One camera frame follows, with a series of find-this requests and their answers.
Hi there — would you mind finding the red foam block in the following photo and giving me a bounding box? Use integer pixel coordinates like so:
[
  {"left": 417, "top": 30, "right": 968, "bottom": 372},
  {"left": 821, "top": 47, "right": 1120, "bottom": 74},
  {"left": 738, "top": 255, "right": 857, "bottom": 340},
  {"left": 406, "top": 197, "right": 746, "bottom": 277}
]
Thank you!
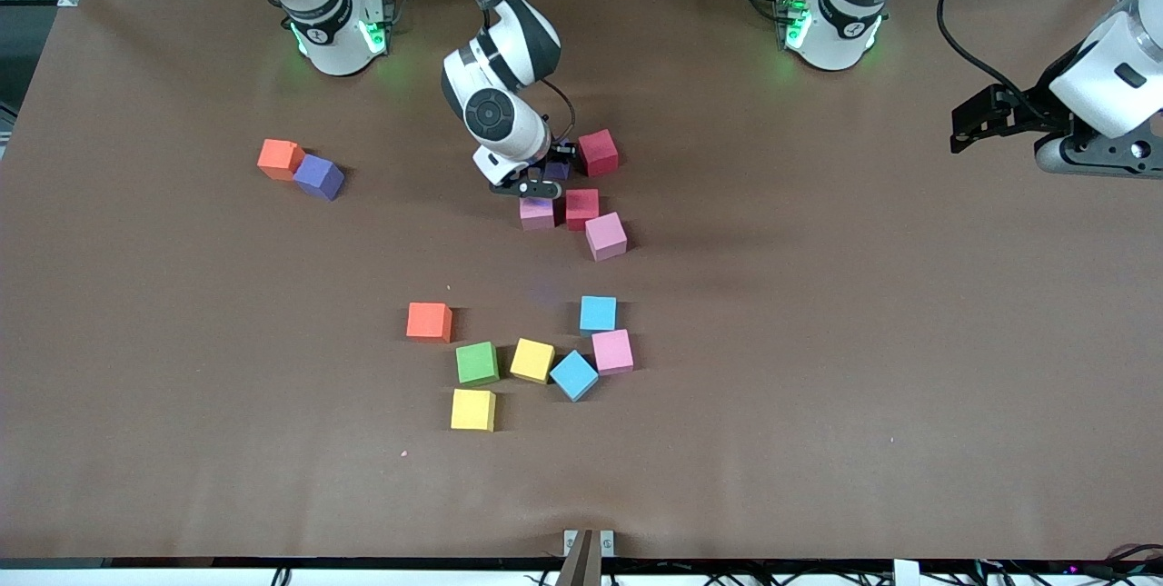
[
  {"left": 578, "top": 129, "right": 620, "bottom": 177},
  {"left": 565, "top": 188, "right": 601, "bottom": 232}
]

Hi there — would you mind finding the orange foam block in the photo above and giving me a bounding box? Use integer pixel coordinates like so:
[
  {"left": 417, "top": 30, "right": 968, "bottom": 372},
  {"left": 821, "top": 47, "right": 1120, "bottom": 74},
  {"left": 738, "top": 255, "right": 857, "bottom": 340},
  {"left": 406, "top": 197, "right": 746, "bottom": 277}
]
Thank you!
[
  {"left": 257, "top": 139, "right": 306, "bottom": 182},
  {"left": 405, "top": 302, "right": 453, "bottom": 343}
]

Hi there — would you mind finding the blue foam block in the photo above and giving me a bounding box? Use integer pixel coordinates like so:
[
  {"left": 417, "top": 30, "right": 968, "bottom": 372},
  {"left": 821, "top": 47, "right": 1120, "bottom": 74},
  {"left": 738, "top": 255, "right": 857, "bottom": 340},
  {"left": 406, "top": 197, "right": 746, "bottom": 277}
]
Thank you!
[
  {"left": 580, "top": 295, "right": 618, "bottom": 336},
  {"left": 549, "top": 349, "right": 601, "bottom": 402}
]

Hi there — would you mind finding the yellow foam block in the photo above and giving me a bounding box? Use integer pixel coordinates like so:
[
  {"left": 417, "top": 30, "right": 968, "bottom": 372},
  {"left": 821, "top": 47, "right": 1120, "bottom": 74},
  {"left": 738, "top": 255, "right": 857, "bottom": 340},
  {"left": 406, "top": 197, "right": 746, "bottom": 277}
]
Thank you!
[
  {"left": 509, "top": 338, "right": 556, "bottom": 385},
  {"left": 451, "top": 388, "right": 497, "bottom": 432}
]

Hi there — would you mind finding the green foam block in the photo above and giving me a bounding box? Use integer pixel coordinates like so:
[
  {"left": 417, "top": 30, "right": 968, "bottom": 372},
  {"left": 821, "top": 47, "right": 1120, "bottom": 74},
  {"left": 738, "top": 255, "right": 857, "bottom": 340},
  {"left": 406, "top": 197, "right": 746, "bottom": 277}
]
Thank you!
[{"left": 455, "top": 341, "right": 501, "bottom": 387}]

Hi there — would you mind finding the brown paper table cover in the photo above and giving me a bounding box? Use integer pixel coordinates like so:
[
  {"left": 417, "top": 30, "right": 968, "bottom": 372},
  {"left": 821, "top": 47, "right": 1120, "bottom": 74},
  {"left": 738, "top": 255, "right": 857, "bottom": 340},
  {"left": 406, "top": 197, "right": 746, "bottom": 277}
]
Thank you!
[{"left": 0, "top": 0, "right": 1163, "bottom": 561}]

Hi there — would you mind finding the small metal bracket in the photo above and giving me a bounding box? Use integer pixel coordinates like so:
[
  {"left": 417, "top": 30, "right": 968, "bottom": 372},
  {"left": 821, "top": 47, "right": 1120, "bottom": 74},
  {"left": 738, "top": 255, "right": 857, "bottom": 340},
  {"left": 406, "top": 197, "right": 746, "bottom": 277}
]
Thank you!
[{"left": 563, "top": 529, "right": 616, "bottom": 558}]

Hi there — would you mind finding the brown wedge post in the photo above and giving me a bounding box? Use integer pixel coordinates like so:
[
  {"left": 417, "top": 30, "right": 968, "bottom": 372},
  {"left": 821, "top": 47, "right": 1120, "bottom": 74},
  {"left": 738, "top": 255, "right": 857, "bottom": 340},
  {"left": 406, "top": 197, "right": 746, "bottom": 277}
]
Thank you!
[{"left": 556, "top": 529, "right": 596, "bottom": 586}]

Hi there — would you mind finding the white table edge rail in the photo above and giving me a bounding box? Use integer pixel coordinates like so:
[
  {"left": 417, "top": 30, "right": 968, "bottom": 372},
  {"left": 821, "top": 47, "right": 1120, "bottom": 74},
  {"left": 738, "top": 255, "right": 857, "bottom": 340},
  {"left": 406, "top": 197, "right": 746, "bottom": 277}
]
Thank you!
[{"left": 0, "top": 565, "right": 1163, "bottom": 586}]

